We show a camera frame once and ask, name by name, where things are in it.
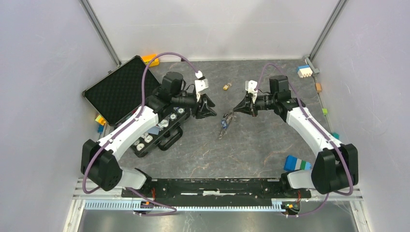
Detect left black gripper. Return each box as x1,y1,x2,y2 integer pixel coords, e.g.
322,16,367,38
172,91,217,119

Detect large metal keyring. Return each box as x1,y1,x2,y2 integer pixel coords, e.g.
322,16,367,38
218,109,235,139

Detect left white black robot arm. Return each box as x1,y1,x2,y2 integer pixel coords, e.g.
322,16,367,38
81,71,216,197

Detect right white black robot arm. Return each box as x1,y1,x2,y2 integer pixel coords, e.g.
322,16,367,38
234,75,358,197

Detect blue white toy block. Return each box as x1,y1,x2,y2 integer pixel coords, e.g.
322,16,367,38
297,65,313,78

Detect blue green white block stack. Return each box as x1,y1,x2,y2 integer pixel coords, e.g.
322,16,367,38
283,155,312,172

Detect small brown wooden block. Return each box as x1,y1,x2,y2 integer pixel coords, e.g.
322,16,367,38
315,83,322,93

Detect orange toy block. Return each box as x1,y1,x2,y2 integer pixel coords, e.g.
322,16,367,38
141,54,160,67

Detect small green cube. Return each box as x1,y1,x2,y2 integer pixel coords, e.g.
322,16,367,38
322,108,328,116

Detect black poker chip case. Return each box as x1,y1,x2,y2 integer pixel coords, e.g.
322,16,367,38
83,56,190,158

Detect small teal cube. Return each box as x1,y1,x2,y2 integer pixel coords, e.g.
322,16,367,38
331,132,340,139

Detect yellow orange blue block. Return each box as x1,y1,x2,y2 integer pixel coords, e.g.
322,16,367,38
95,115,106,134

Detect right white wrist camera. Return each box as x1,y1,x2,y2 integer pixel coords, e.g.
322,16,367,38
245,80,258,103

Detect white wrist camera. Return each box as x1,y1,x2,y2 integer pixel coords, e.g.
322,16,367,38
194,78,209,102
245,80,258,103

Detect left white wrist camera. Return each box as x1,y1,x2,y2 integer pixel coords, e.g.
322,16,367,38
194,78,209,102

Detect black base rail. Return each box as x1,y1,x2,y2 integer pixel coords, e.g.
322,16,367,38
138,178,311,207

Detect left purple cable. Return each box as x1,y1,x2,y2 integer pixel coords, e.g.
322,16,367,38
82,52,205,195

